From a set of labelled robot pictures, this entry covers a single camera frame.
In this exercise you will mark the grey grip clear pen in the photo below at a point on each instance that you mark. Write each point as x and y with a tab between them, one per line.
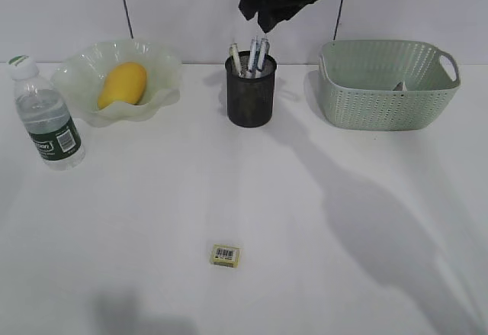
264	46

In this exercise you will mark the blue clip grey pen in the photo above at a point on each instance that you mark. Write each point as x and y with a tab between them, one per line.
253	58

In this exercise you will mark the cream barrel pen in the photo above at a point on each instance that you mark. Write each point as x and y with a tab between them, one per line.
235	57

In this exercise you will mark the waste paper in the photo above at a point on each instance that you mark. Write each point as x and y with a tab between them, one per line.
400	87

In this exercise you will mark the yellow mango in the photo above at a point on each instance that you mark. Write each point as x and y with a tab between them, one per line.
126	82

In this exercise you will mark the clear water bottle green label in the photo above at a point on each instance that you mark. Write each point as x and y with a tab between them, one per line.
45	115

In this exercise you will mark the black mesh pen holder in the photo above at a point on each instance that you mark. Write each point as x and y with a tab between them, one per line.
249	102

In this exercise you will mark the pale green plastic basket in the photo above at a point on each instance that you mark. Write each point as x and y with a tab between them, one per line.
357	77

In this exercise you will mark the pale green wavy plate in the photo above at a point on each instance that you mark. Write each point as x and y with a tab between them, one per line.
80	80

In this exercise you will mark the yellow eraser with barcode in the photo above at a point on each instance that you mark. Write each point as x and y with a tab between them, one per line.
223	255

